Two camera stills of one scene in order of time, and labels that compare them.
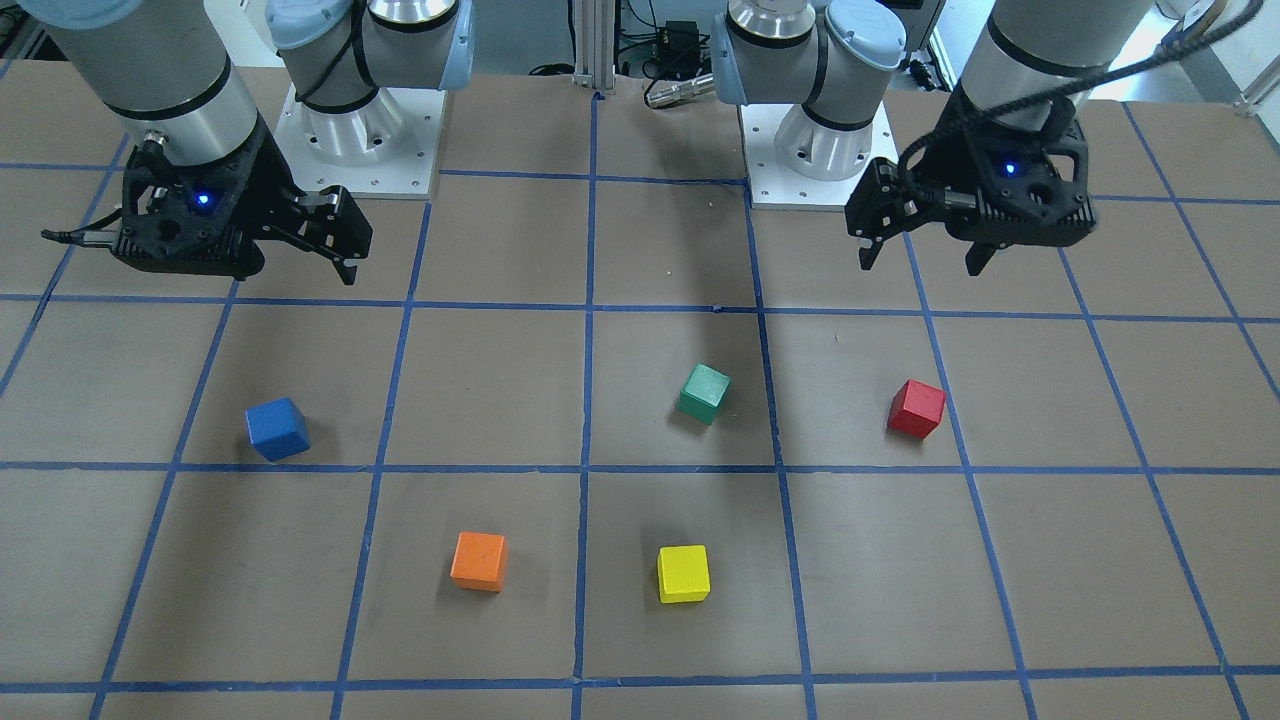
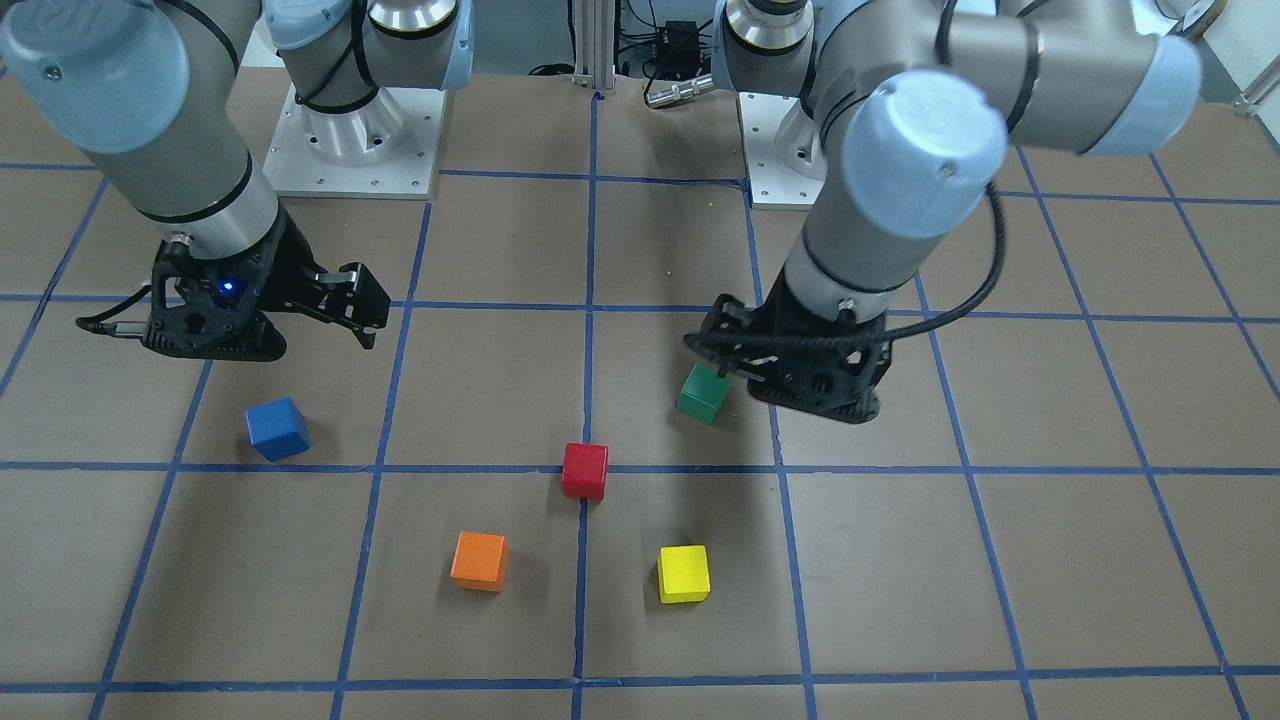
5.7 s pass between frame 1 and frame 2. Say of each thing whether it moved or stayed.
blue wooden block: stayed
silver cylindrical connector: stayed
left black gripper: moved
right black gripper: moved
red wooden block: moved
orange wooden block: stayed
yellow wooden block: stayed
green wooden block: stayed
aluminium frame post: stayed
